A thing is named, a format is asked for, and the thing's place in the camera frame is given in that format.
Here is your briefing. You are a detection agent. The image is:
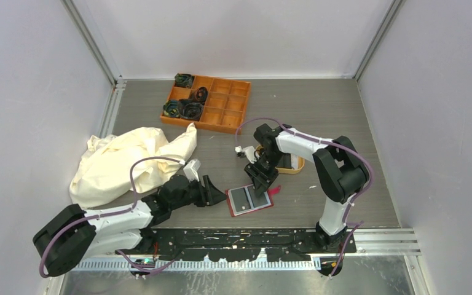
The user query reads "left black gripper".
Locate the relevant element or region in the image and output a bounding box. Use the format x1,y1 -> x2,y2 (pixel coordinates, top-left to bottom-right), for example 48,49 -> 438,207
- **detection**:
170,175 -> 227,210

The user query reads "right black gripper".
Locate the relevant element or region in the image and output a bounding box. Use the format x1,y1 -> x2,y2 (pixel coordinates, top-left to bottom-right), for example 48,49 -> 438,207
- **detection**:
244,151 -> 285,198

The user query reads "red card holder wallet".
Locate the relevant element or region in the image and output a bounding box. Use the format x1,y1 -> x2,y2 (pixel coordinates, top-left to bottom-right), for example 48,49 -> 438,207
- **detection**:
226,184 -> 281,217

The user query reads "tan oval tray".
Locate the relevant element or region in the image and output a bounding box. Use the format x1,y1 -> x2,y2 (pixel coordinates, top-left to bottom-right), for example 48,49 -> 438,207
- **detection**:
253,145 -> 304,175

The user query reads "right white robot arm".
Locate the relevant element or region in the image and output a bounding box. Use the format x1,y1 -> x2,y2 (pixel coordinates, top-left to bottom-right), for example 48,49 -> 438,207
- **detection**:
244,124 -> 371,253

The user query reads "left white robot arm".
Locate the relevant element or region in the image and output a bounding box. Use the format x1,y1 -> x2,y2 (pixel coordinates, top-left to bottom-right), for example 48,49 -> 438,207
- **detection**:
33,175 -> 227,277

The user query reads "black card in holder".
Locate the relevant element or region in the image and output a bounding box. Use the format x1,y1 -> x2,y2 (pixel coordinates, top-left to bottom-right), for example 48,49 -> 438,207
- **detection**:
231,187 -> 251,214

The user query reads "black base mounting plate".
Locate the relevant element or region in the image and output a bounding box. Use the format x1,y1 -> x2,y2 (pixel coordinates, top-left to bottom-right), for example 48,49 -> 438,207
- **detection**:
124,228 -> 356,262

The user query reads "orange compartment organizer tray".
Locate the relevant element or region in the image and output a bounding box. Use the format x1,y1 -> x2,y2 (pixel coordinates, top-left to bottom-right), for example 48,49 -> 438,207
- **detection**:
160,74 -> 251,135

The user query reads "large black rolled belt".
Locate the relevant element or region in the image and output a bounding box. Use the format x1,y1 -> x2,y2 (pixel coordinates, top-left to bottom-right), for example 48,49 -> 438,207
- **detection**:
178,100 -> 203,121

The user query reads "green rolled belt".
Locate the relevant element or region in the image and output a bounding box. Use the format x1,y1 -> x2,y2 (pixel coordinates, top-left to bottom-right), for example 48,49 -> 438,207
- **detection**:
162,100 -> 181,118

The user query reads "dark rolled belt middle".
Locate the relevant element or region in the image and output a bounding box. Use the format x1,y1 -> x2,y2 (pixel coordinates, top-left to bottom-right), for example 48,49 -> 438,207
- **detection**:
189,87 -> 208,104

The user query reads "dark rolled belt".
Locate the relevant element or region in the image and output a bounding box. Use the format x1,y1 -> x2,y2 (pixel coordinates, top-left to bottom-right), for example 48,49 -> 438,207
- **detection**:
189,87 -> 208,104
174,73 -> 195,89

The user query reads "cream cloth bag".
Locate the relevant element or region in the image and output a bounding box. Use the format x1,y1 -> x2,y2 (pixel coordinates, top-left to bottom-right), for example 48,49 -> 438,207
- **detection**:
69,124 -> 197,208

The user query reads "dark rolled belt top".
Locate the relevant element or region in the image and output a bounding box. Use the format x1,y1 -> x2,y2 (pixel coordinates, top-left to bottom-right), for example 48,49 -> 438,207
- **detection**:
174,73 -> 195,89

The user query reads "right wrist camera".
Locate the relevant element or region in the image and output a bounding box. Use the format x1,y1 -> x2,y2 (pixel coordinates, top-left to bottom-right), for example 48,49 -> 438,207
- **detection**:
235,146 -> 258,163

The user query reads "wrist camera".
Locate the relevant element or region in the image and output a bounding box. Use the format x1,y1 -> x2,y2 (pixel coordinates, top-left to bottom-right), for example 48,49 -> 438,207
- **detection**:
235,146 -> 258,163
183,159 -> 201,181

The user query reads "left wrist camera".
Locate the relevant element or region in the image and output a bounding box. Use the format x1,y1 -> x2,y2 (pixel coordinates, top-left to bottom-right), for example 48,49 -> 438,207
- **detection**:
183,159 -> 201,181

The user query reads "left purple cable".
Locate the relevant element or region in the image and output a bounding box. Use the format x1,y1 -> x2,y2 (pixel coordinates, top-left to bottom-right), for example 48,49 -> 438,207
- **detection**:
38,156 -> 190,278

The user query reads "purple cable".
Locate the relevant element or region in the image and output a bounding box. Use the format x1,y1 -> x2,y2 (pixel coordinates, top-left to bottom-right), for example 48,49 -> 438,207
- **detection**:
38,156 -> 190,278
234,118 -> 376,278

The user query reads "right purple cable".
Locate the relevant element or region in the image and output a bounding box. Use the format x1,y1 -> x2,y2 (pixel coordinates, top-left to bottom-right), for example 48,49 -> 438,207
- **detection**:
234,118 -> 376,278

